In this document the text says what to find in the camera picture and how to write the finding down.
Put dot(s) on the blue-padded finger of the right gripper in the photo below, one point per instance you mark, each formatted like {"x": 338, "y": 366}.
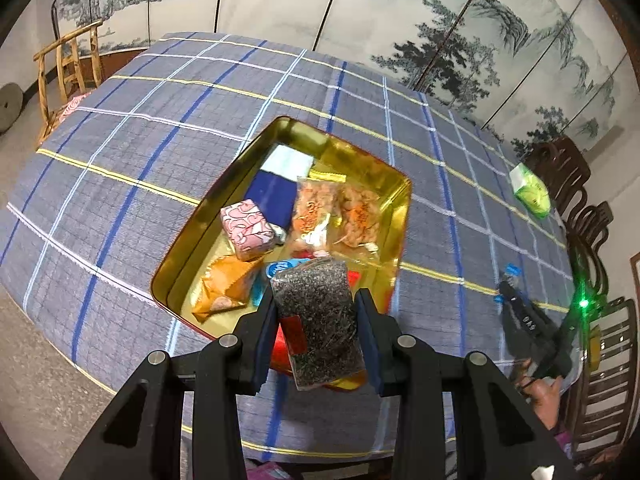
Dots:
{"x": 515, "y": 298}

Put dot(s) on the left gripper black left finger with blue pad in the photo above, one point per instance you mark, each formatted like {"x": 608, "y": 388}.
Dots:
{"x": 257, "y": 333}

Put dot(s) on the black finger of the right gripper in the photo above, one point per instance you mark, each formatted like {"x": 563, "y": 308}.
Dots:
{"x": 506, "y": 293}

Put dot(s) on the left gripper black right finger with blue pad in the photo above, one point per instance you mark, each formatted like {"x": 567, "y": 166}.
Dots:
{"x": 378, "y": 334}

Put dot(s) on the clear seeds bag blue edges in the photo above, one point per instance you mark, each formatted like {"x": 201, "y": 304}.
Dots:
{"x": 508, "y": 278}

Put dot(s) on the red snack packet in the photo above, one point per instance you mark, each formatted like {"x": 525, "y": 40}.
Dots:
{"x": 282, "y": 349}

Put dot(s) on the orange yellow snack bag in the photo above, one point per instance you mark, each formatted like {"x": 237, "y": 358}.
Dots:
{"x": 225, "y": 285}

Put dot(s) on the blue candy packet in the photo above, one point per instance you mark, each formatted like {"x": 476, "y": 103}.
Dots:
{"x": 264, "y": 276}

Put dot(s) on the dark seeds bag red label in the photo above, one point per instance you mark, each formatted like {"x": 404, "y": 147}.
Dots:
{"x": 320, "y": 319}

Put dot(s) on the pink patterned snack pack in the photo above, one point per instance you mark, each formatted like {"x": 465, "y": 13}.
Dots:
{"x": 250, "y": 234}

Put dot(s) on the orange peanut snack bag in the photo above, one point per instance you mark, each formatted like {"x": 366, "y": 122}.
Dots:
{"x": 360, "y": 215}

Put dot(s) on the fried twist snack bag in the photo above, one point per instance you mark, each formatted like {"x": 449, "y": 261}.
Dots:
{"x": 313, "y": 212}

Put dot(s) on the person's right hand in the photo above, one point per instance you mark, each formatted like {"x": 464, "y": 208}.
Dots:
{"x": 544, "y": 397}

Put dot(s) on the dark wooden chair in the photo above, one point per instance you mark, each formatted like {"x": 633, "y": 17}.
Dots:
{"x": 586, "y": 234}
{"x": 599, "y": 407}
{"x": 564, "y": 171}

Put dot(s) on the green tissue pack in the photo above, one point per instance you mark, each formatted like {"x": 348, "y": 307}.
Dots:
{"x": 530, "y": 191}

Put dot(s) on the dark blue packet in box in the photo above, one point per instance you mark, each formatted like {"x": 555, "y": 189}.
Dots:
{"x": 274, "y": 196}

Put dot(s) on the gold red tin box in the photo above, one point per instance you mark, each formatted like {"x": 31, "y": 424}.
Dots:
{"x": 317, "y": 340}

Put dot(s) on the yellow gold packet in box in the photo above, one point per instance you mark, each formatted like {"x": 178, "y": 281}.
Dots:
{"x": 328, "y": 176}

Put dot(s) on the white packet in box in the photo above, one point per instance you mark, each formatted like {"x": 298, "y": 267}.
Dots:
{"x": 288, "y": 163}

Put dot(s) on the blue plaid tablecloth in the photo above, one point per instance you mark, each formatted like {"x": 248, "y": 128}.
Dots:
{"x": 96, "y": 209}

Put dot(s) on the painted folding screen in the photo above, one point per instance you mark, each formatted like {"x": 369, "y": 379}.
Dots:
{"x": 521, "y": 68}

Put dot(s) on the light bamboo chair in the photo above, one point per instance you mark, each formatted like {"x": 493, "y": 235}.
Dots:
{"x": 72, "y": 84}

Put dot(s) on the round stone disc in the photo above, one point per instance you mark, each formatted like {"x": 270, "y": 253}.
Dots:
{"x": 11, "y": 104}

